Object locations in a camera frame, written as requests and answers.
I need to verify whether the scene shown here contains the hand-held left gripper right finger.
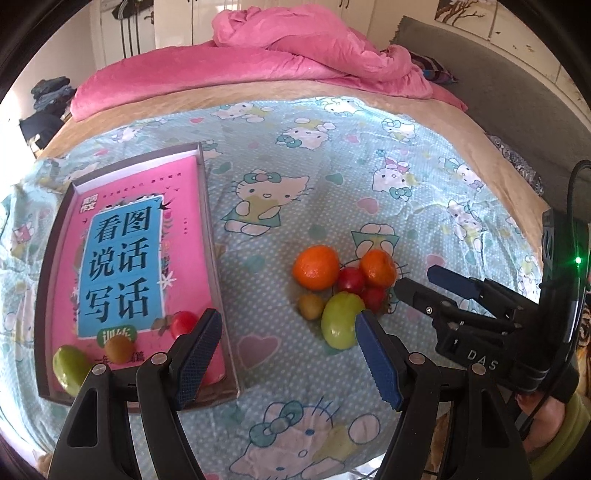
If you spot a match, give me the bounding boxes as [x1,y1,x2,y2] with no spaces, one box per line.
[355,310,529,480]

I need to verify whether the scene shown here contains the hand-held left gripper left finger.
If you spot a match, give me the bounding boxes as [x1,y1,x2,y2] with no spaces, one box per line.
[46,308,223,480]

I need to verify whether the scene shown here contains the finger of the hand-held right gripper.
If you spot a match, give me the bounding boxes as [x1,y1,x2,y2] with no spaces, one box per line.
[427,265,539,319]
[394,277,467,333]

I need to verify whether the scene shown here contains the red tomato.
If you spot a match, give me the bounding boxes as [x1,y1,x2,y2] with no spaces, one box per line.
[336,267,365,295]
[171,311,200,340]
[360,286,387,311]

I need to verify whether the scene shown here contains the orange tangerine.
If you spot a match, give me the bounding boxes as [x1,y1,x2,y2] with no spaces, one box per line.
[293,246,341,291]
[359,249,398,289]

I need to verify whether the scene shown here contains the green apple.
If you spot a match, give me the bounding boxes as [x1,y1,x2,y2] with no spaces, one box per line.
[321,292,366,350]
[52,346,95,397]

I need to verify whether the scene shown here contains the brown kiwi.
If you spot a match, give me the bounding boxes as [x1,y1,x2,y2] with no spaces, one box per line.
[297,294,325,321]
[107,335,137,364]

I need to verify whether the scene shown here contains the grey cardboard box tray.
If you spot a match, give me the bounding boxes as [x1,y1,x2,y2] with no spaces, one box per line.
[34,142,241,407]

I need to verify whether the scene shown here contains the person's right forearm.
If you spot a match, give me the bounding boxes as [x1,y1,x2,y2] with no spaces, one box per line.
[526,360,591,467]

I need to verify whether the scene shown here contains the beige bed cover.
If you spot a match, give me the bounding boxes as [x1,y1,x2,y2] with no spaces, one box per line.
[34,78,550,204]

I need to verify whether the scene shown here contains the pink book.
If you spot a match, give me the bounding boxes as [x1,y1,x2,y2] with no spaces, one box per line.
[48,154,229,388]

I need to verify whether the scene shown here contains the dark patterned cloth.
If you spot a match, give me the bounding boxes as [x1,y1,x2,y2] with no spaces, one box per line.
[487,134,546,195]

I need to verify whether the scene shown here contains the blue cat print sheet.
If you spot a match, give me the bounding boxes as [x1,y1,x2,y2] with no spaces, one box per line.
[0,95,548,474]

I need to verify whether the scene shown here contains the grey headboard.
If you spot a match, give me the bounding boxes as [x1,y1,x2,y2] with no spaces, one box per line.
[390,16,591,259]

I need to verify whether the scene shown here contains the dark striped pillow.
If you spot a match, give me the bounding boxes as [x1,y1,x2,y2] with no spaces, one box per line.
[409,51,458,86]

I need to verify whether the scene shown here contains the pile of dark clothes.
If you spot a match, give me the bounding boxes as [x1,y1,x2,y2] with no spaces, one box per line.
[18,111,70,151]

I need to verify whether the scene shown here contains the pink blanket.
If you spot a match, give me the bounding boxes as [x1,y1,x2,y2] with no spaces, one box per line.
[69,7,469,123]

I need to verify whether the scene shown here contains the hanging dark bags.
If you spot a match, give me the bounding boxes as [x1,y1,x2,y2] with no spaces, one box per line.
[113,0,144,61]

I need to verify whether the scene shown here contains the white wardrobe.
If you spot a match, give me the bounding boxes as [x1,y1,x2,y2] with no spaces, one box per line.
[99,0,444,61]

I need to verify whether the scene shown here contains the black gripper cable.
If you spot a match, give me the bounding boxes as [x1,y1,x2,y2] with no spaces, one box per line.
[564,159,591,278]

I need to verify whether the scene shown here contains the tree wall picture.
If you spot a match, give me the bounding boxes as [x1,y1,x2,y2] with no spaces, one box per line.
[436,0,495,24]

